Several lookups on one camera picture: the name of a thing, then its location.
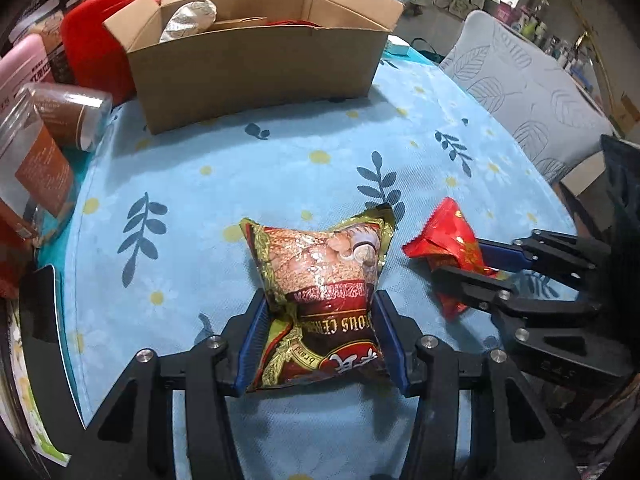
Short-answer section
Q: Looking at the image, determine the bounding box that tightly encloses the clear jar orange label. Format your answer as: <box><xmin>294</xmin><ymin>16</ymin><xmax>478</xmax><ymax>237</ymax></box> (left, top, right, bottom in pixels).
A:
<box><xmin>0</xmin><ymin>104</ymin><xmax>77</xmax><ymax>223</ymax></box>

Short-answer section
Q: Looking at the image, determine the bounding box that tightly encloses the red gold print packet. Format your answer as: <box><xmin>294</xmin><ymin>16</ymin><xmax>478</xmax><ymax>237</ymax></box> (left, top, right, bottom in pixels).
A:
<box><xmin>402</xmin><ymin>197</ymin><xmax>502</xmax><ymax>322</ymax></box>

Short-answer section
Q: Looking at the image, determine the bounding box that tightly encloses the red carton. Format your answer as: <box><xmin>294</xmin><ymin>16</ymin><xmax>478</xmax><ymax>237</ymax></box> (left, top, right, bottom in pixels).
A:
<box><xmin>0</xmin><ymin>199</ymin><xmax>40</xmax><ymax>302</ymax></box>

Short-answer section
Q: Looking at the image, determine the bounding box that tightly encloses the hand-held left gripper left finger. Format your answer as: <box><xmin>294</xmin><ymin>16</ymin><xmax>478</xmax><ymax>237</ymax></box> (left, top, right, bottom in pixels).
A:
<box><xmin>82</xmin><ymin>289</ymin><xmax>273</xmax><ymax>480</ymax></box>

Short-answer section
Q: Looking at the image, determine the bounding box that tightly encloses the chair with leaf cover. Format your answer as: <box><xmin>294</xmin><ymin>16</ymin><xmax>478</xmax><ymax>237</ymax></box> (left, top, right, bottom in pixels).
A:
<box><xmin>438</xmin><ymin>9</ymin><xmax>614</xmax><ymax>184</ymax></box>

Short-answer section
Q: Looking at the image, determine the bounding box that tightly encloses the row of shelf bottles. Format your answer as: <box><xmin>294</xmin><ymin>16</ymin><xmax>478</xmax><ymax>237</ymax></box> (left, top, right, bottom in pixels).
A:
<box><xmin>500</xmin><ymin>0</ymin><xmax>608</xmax><ymax>91</ymax></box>

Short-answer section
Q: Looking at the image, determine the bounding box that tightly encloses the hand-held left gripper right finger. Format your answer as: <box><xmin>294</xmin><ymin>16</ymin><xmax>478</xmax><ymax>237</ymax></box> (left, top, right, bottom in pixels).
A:
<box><xmin>374</xmin><ymin>290</ymin><xmax>562</xmax><ymax>480</ymax></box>

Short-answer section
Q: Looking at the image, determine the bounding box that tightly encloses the large cardboard box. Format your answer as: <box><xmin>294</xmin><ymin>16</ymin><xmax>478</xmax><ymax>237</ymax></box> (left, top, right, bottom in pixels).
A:
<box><xmin>559</xmin><ymin>149</ymin><xmax>609</xmax><ymax>197</ymax></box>

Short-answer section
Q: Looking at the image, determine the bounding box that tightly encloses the red plastic canister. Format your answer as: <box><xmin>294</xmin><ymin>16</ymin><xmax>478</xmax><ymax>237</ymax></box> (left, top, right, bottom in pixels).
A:
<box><xmin>60</xmin><ymin>0</ymin><xmax>139</xmax><ymax>107</ymax></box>

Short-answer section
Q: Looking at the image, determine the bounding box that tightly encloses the clear jar brown label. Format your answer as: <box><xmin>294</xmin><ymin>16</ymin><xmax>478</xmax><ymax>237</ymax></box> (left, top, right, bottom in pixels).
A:
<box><xmin>22</xmin><ymin>83</ymin><xmax>114</xmax><ymax>154</ymax></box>

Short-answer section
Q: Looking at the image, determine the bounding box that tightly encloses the brown gold cereal packet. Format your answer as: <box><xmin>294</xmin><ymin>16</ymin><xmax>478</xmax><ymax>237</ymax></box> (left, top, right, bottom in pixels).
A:
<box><xmin>239</xmin><ymin>204</ymin><xmax>397</xmax><ymax>394</ymax></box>

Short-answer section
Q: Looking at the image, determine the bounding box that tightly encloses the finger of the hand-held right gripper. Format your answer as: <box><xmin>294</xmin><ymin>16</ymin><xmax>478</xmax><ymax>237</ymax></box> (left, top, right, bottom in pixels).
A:
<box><xmin>474</xmin><ymin>229</ymin><xmax>612</xmax><ymax>288</ymax></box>
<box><xmin>432</xmin><ymin>265</ymin><xmax>602</xmax><ymax>332</ymax></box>

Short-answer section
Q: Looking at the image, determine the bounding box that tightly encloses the pink lid canister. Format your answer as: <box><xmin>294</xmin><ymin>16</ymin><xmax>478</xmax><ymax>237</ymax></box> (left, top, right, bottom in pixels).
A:
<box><xmin>0</xmin><ymin>33</ymin><xmax>57</xmax><ymax>117</ymax></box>

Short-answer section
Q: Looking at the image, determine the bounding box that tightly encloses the floral print box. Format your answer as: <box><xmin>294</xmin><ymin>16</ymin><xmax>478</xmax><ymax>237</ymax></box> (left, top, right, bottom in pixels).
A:
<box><xmin>0</xmin><ymin>305</ymin><xmax>72</xmax><ymax>468</ymax></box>

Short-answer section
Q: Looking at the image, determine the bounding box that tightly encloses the black flat panel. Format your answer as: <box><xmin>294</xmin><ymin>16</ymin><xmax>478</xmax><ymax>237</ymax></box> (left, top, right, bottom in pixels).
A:
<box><xmin>19</xmin><ymin>264</ymin><xmax>87</xmax><ymax>432</ymax></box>

